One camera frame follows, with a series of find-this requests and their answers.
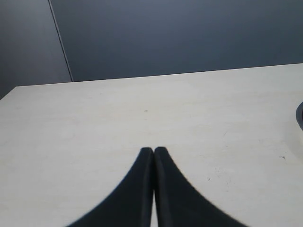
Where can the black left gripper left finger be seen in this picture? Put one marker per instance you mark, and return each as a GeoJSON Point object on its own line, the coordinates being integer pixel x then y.
{"type": "Point", "coordinates": [130, 203]}

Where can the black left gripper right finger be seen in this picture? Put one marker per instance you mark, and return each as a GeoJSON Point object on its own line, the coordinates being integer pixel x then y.
{"type": "Point", "coordinates": [178, 203]}

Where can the round metal bowl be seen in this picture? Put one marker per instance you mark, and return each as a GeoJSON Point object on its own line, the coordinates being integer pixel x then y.
{"type": "Point", "coordinates": [299, 115]}

